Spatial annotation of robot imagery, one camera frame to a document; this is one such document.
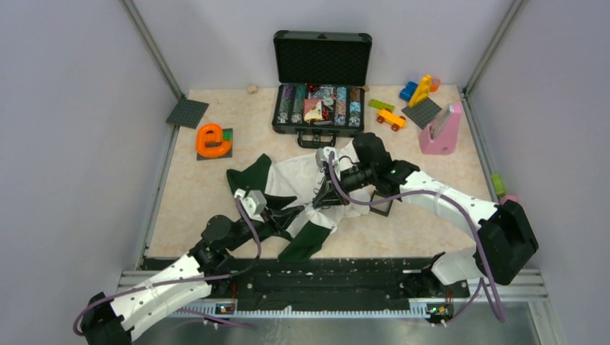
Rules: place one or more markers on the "white and green garment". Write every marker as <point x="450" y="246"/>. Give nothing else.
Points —
<point x="301" y="178"/>

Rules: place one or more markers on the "dark grey baseplate right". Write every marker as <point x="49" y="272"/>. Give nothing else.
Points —
<point x="423" y="113"/>

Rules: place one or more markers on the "orange toy cup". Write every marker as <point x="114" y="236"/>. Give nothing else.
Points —
<point x="435" y="84"/>

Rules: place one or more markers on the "yellow triangular toy brick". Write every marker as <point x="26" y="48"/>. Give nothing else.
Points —
<point x="421" y="92"/>

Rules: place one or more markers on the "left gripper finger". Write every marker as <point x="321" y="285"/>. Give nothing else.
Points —
<point x="279" y="202"/>
<point x="286" y="216"/>

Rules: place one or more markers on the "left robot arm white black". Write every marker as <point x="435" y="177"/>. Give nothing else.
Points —
<point x="228" y="248"/>

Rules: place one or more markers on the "green flat brick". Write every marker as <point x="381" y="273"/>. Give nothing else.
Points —
<point x="380" y="105"/>

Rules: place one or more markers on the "blue toy brick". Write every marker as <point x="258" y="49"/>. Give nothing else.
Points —
<point x="408" y="91"/>

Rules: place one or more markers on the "dark grey baseplate left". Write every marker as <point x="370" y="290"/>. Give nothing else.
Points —
<point x="187" y="113"/>

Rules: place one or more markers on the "black square frame lower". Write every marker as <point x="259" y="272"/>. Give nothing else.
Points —
<point x="381" y="204"/>

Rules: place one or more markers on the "orange letter e toy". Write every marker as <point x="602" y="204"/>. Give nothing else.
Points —
<point x="209" y="143"/>

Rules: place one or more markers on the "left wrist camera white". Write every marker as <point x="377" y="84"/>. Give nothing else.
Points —
<point x="253" y="203"/>

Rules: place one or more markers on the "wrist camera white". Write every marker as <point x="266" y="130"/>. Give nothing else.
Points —
<point x="322" y="155"/>
<point x="253" y="203"/>

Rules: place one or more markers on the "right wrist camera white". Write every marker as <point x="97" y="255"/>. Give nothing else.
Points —
<point x="322" y="155"/>

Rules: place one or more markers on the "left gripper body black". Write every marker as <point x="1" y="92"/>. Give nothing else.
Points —
<point x="269" y="223"/>

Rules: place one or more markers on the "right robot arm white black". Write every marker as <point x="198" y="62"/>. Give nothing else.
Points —
<point x="503" y="236"/>

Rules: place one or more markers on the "pink metronome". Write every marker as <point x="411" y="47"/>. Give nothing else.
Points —
<point x="440" y="136"/>

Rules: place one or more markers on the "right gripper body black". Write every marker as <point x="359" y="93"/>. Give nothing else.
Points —
<point x="349" y="180"/>

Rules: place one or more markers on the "dark grey baseplate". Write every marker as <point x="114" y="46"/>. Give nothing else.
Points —
<point x="423" y="113"/>
<point x="187" y="113"/>

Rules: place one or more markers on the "black poker chip case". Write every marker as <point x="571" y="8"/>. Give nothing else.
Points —
<point x="321" y="93"/>

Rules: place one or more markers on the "green and pink bricks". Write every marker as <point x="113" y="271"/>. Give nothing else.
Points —
<point x="500" y="191"/>

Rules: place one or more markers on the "yellow orange toy car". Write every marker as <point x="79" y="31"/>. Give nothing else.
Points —
<point x="386" y="116"/>

